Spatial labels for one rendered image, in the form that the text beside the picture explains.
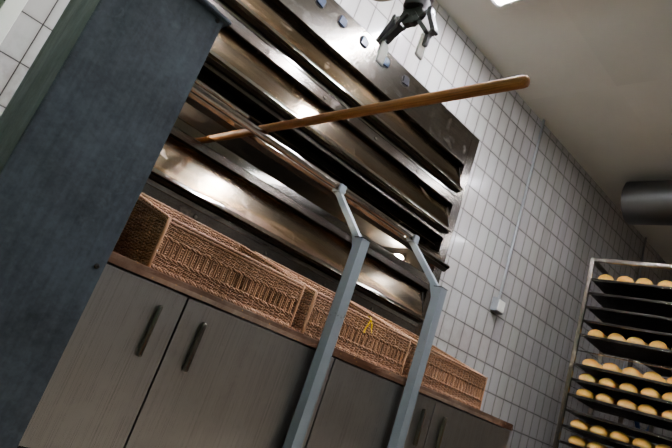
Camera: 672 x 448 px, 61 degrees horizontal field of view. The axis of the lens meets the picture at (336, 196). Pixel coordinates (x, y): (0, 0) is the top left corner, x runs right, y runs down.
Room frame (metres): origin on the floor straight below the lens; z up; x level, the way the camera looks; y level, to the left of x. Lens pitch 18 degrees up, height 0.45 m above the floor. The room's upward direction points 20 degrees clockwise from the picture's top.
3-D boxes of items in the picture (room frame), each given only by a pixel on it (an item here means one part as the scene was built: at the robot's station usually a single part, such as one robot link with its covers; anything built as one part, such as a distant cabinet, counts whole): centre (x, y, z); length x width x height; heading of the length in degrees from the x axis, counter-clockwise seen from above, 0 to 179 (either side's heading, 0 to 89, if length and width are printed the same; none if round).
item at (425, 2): (1.38, -0.03, 1.50); 0.08 x 0.07 x 0.09; 45
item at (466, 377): (2.66, -0.59, 0.72); 0.56 x 0.49 x 0.28; 129
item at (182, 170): (2.49, 0.06, 1.02); 1.79 x 0.11 x 0.19; 128
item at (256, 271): (1.93, 0.35, 0.72); 0.56 x 0.49 x 0.28; 129
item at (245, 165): (2.51, 0.08, 1.16); 1.80 x 0.06 x 0.04; 128
